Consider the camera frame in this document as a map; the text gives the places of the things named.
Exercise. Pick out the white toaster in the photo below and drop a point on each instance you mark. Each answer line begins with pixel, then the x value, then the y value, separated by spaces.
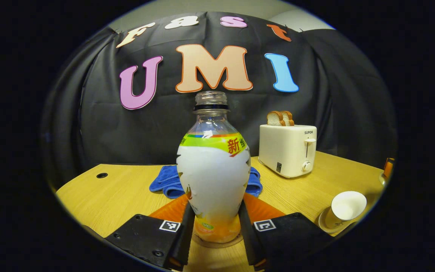
pixel 285 151

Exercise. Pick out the cream ceramic teacup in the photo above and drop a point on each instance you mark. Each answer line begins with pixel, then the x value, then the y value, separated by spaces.
pixel 347 206

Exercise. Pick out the bread slice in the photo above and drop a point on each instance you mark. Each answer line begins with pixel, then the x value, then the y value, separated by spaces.
pixel 275 119
pixel 289 118

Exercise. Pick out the black backdrop cloth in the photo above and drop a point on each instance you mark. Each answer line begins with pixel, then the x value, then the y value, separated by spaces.
pixel 100 128

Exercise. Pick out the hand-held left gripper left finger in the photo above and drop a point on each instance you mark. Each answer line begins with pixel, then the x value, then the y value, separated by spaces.
pixel 185 241

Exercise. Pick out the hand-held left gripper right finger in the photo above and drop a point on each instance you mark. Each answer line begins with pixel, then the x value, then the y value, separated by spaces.
pixel 246 241

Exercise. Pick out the round cork coaster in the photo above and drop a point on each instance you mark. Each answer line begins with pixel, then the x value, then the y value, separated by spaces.
pixel 202 243

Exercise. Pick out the cream saucer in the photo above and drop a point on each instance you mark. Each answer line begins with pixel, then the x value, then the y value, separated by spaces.
pixel 325 224

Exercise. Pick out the blue towel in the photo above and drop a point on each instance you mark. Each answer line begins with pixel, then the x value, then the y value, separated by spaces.
pixel 164 183

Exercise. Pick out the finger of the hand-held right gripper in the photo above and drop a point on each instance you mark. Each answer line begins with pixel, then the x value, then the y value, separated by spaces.
pixel 388 168

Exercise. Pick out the clear water bottle white label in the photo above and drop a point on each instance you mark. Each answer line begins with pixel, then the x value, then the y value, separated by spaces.
pixel 213 181

